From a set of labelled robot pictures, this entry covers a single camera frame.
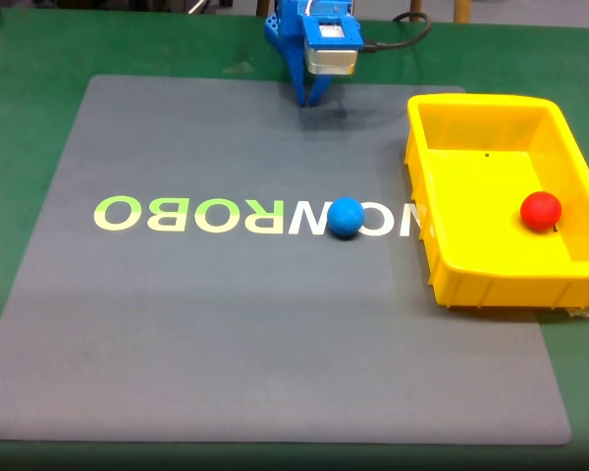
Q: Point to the blue ball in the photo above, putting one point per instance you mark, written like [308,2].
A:
[345,218]

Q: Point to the yellow plastic bin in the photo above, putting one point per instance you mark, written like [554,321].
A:
[471,284]

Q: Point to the red ball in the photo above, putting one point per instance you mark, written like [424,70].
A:
[541,210]

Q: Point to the wooden chair leg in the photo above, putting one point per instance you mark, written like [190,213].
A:
[416,6]
[262,7]
[462,11]

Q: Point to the grey printed mat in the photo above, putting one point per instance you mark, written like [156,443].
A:
[226,319]

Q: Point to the clear tape piece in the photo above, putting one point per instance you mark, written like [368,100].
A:
[586,310]

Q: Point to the silver camera box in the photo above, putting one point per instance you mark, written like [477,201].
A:
[331,61]

